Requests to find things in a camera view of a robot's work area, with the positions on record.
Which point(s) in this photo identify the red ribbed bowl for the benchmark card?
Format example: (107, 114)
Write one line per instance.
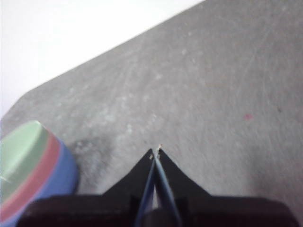
(35, 175)

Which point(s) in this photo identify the blue ribbed bowl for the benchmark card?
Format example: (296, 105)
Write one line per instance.
(62, 172)

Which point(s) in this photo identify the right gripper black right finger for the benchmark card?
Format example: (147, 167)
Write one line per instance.
(176, 182)

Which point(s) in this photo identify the green ribbed bowl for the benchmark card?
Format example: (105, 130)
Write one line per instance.
(21, 153)

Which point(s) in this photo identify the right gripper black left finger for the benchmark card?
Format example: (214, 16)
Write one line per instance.
(135, 182)

